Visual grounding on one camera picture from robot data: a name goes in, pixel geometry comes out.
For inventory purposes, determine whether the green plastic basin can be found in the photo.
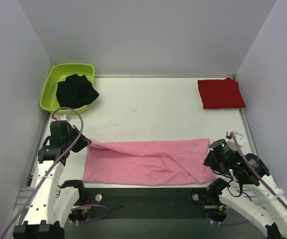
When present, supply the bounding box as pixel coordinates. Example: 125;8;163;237
39;63;95;113

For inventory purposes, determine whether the pink t shirt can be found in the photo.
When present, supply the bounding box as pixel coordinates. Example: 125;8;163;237
83;138;217;186

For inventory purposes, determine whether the red t shirt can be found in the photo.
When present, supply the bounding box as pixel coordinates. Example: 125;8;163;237
198;78;246;110

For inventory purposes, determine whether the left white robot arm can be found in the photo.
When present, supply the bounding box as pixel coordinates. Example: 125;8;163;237
12;120;91;239

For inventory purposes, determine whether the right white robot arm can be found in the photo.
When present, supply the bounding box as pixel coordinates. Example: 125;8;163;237
204;139;287;239

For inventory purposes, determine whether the black t shirt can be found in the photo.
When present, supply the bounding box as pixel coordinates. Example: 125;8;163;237
56;74;100;109

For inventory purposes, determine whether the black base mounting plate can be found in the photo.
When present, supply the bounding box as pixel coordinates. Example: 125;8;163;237
69;188;227;222

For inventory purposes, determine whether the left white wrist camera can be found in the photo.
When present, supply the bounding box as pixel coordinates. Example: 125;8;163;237
51;114;71;123

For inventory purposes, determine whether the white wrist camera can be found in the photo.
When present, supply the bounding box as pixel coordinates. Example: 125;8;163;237
225;131;244;148
51;114;71;123

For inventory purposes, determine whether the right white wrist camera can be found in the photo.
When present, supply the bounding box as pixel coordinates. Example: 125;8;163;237
225;131;244;148

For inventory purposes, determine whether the aluminium extrusion rail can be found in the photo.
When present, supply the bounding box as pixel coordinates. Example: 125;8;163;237
13;187;61;209

